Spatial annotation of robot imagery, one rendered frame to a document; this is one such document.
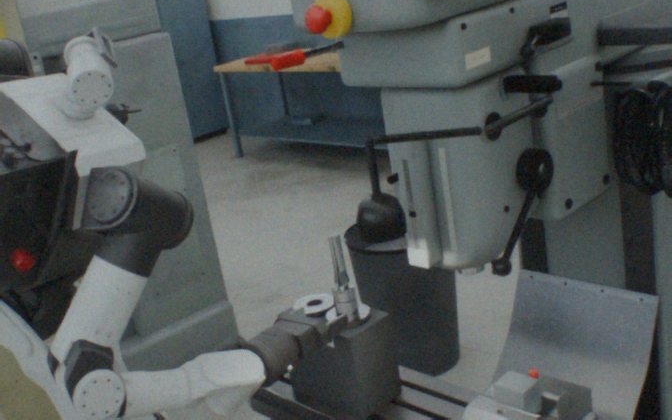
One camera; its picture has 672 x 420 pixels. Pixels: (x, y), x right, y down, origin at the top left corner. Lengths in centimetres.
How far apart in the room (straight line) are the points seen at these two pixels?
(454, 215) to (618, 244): 51
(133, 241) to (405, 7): 52
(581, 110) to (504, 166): 21
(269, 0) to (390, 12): 707
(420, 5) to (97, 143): 56
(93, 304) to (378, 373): 66
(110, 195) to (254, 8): 718
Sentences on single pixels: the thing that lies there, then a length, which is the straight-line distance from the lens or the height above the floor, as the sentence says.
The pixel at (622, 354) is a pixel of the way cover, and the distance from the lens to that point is 176.
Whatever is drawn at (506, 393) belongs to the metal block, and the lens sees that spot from 149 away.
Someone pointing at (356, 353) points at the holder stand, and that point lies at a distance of 163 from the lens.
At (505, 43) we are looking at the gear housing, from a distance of 126.
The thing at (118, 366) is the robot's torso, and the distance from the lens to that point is 164.
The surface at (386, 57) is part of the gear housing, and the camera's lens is 124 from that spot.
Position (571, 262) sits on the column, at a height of 113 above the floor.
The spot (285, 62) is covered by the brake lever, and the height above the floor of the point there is 170.
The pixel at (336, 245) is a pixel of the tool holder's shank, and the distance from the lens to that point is 161.
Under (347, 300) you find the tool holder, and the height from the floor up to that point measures 118.
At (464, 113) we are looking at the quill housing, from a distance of 124.
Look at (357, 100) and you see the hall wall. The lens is 755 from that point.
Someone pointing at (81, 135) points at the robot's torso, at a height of 163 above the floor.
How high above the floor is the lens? 187
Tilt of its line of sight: 17 degrees down
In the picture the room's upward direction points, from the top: 10 degrees counter-clockwise
